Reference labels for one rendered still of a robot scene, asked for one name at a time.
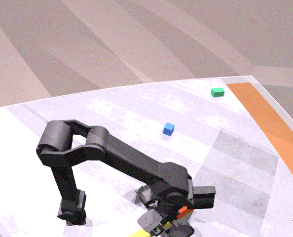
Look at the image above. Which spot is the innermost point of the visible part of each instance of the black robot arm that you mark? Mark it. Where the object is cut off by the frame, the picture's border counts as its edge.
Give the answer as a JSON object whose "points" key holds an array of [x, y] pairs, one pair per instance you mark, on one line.
{"points": [[170, 183]]}

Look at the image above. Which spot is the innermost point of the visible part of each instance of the blue cube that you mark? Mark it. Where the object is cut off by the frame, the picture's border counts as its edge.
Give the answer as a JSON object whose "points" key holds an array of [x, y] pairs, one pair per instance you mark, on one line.
{"points": [[168, 129]]}

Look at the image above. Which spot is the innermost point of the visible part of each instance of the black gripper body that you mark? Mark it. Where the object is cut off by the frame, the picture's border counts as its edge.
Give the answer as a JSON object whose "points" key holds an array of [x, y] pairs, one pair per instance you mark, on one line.
{"points": [[178, 228]]}

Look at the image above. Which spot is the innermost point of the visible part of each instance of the small green block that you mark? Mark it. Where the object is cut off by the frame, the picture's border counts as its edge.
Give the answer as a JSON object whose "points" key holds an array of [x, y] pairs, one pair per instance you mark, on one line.
{"points": [[217, 92]]}

